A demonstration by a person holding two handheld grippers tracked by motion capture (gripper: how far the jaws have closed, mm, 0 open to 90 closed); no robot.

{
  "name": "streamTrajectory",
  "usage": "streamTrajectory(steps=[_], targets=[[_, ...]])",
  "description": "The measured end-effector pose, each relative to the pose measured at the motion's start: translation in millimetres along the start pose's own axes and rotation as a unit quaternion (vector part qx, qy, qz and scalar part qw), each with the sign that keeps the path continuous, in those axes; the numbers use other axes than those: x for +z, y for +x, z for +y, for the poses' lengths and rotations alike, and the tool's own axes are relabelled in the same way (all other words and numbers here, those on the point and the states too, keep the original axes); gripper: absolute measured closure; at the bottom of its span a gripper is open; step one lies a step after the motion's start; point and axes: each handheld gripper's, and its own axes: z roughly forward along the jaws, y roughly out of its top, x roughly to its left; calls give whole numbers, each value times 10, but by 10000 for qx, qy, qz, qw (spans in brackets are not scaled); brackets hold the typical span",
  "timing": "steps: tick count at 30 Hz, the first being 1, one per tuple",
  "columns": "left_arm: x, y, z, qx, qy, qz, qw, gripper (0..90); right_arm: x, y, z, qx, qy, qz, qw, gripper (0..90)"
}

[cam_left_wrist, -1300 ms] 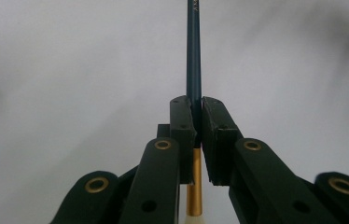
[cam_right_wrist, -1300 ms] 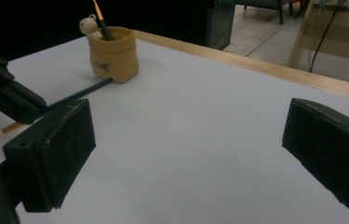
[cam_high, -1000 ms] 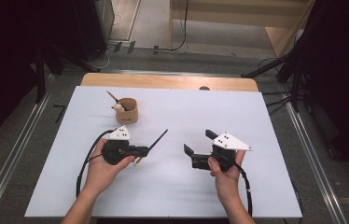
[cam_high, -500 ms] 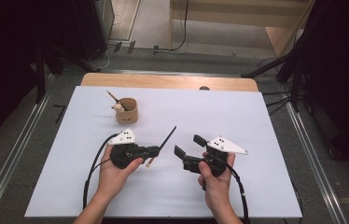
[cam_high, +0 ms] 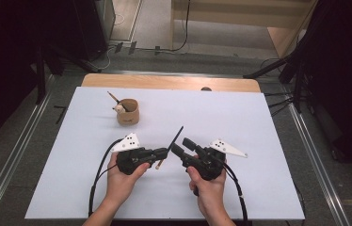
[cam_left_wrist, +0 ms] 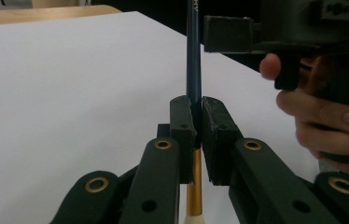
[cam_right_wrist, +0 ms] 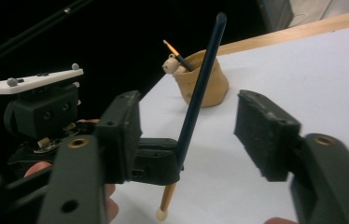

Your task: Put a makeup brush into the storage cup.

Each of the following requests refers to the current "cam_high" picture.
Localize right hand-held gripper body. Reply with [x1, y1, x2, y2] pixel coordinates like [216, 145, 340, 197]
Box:
[183, 138, 248, 182]

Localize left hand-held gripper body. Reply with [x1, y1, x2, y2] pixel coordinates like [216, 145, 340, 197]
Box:
[111, 132, 158, 176]

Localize thin black makeup brush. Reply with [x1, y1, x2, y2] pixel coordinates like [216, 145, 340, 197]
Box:
[154, 125, 184, 170]

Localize wooden cup with animal figure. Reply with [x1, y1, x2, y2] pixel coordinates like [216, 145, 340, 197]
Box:
[112, 98, 140, 126]

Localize black makeup brush tan bristles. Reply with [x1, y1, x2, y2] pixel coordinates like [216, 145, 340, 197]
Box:
[106, 90, 129, 112]

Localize person's right hand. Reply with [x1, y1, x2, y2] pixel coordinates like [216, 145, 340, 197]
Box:
[186, 166, 229, 218]

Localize person's left hand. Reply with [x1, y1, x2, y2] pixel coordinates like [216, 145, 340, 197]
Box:
[105, 153, 151, 205]

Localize white table mat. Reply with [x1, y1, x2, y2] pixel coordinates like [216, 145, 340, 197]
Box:
[24, 87, 306, 220]

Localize wooden table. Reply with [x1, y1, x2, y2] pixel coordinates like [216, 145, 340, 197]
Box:
[80, 73, 262, 93]

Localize black tripod stand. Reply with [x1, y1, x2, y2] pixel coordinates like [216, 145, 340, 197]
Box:
[243, 55, 307, 114]

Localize light wooden furniture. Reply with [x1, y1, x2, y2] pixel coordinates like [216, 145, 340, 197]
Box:
[169, 0, 319, 59]

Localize black curtain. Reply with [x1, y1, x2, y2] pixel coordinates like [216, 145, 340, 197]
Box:
[290, 0, 352, 186]
[0, 0, 109, 153]

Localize right hand-held gripper cable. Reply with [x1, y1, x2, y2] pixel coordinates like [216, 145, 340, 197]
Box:
[219, 158, 249, 222]

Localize hand-held gripper cable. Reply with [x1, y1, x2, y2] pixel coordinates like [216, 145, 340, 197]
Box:
[88, 137, 125, 218]
[219, 158, 249, 222]

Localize left hand-held gripper cable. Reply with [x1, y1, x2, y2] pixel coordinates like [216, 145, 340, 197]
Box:
[88, 137, 125, 218]

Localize bundle of black cables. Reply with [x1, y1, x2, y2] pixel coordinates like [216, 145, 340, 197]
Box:
[263, 89, 295, 118]

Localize aluminium floor rail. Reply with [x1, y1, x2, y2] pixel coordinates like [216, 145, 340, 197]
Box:
[279, 84, 351, 226]
[0, 74, 56, 226]

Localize black floor cable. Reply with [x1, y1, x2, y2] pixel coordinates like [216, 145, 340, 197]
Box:
[137, 0, 193, 54]

